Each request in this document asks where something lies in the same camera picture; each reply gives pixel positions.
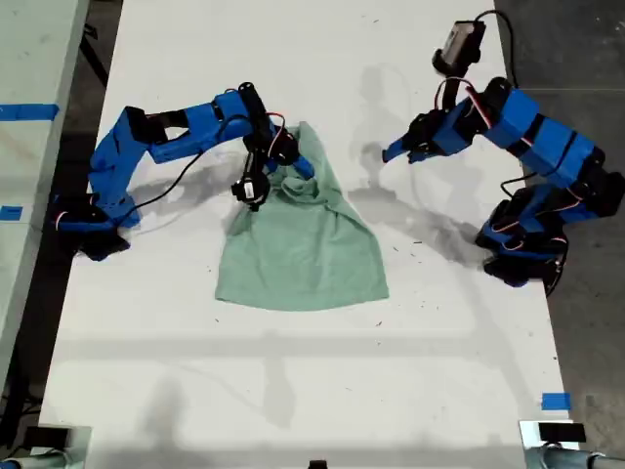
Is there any pale green T-shirt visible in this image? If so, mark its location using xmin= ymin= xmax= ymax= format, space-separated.
xmin=214 ymin=120 xmax=391 ymax=313

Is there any black stand leg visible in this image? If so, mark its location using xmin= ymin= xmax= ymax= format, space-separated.
xmin=77 ymin=21 xmax=111 ymax=89

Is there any long blue tape strip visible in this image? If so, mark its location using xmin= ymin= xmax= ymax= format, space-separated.
xmin=0 ymin=103 xmax=61 ymax=121

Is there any pale side table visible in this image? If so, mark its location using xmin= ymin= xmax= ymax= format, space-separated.
xmin=0 ymin=0 xmax=92 ymax=392

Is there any square blue tape piece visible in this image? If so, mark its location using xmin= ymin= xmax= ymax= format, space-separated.
xmin=541 ymin=392 xmax=572 ymax=411

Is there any silver metal plate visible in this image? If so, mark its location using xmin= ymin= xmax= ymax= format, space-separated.
xmin=28 ymin=424 xmax=94 ymax=469
xmin=518 ymin=419 xmax=582 ymax=469

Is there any small black box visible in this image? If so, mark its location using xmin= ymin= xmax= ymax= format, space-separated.
xmin=23 ymin=426 xmax=70 ymax=448
xmin=538 ymin=422 xmax=587 ymax=444

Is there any grey tube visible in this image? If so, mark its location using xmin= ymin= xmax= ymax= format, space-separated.
xmin=541 ymin=447 xmax=625 ymax=469
xmin=0 ymin=451 xmax=74 ymax=469

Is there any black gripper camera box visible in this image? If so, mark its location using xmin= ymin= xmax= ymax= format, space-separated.
xmin=432 ymin=20 xmax=488 ymax=77
xmin=229 ymin=150 xmax=271 ymax=212

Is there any black camera cable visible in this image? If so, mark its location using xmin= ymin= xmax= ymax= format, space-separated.
xmin=129 ymin=114 xmax=255 ymax=216
xmin=476 ymin=9 xmax=531 ymax=197

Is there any black arm base cable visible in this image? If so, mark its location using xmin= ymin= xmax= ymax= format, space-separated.
xmin=543 ymin=238 xmax=570 ymax=298

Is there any black floor cable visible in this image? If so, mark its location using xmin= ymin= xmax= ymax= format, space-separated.
xmin=0 ymin=398 xmax=46 ymax=448

